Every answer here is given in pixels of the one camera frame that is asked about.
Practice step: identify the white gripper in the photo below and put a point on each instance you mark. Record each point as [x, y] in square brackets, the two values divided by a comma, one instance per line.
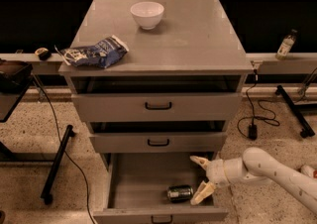
[216, 170]

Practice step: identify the green soda can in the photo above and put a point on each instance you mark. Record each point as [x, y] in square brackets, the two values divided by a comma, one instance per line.
[179, 193]

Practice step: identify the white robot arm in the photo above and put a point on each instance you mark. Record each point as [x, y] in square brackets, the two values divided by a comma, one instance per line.
[255, 166]

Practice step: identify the bottom grey drawer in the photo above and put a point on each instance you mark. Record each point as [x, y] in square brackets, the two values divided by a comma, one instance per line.
[136, 192]

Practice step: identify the grey drawer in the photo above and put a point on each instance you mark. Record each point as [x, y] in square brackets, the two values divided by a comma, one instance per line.
[169, 142]
[156, 107]
[136, 192]

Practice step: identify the top grey drawer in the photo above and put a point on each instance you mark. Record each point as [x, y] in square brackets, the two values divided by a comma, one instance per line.
[156, 107]

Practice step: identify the middle grey drawer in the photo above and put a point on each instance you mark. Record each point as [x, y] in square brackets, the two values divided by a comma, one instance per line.
[169, 142]

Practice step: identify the grey drawer cabinet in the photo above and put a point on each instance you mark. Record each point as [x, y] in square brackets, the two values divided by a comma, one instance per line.
[193, 49]

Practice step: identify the white shoe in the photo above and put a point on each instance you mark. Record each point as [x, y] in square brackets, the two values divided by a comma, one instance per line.
[309, 171]

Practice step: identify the black stand leg right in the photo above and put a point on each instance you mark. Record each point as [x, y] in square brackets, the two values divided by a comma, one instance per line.
[298, 111]

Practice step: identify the black stand leg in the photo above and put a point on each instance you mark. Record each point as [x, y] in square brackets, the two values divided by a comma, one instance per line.
[46, 195]
[298, 111]

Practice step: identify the clear plastic bottle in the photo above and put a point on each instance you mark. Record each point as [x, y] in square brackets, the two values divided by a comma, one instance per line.
[286, 45]

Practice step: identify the blue chip bag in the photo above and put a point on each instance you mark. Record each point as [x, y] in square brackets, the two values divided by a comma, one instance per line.
[103, 54]

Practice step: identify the black stand leg left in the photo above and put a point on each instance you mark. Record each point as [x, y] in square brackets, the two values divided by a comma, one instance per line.
[46, 195]

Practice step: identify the white bowl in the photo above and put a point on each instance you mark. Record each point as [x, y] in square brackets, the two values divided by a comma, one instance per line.
[147, 14]

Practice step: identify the yellow black tape measure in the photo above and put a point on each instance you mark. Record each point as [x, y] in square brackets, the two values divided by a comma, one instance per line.
[43, 53]

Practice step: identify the black bin on stand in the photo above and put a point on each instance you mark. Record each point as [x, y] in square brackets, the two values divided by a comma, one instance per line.
[15, 79]

